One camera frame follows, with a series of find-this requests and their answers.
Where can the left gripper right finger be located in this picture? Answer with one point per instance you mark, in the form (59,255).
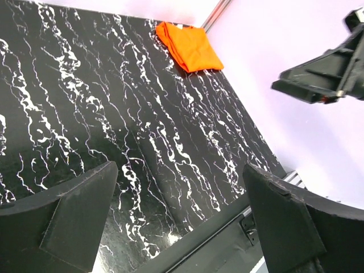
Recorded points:
(300,231)

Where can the aluminium frame rail front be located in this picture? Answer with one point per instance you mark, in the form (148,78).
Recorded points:
(294,179)

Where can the orange t shirt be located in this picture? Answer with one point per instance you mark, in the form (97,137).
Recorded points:
(189,47)

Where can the right aluminium corner post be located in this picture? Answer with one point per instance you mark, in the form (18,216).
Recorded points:
(222,5)

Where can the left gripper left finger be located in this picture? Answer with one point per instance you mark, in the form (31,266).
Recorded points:
(59,229)

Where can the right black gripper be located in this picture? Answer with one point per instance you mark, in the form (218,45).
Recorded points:
(335,74)

